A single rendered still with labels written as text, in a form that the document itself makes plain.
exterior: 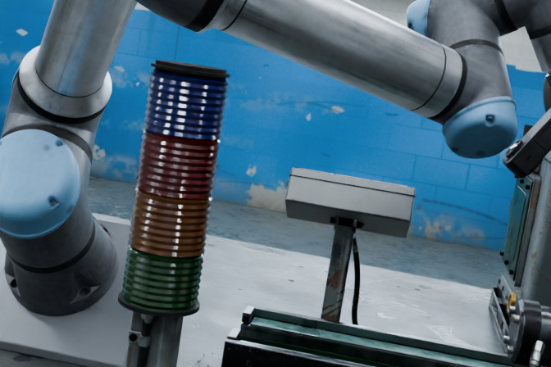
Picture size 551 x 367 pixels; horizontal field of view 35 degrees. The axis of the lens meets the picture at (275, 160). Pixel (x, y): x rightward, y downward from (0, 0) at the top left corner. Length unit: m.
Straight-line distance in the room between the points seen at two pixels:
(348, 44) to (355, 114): 5.67
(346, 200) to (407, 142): 5.32
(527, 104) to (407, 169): 0.97
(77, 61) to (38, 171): 0.14
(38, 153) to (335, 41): 0.41
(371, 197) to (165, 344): 0.54
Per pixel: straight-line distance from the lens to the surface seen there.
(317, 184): 1.18
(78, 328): 1.19
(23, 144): 1.08
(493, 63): 0.94
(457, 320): 1.64
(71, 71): 1.05
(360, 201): 1.17
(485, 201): 6.53
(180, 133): 0.64
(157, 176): 0.65
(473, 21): 0.98
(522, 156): 1.00
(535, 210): 1.49
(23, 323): 1.22
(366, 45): 0.83
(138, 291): 0.67
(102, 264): 1.18
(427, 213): 6.54
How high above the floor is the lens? 1.24
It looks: 8 degrees down
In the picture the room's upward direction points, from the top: 9 degrees clockwise
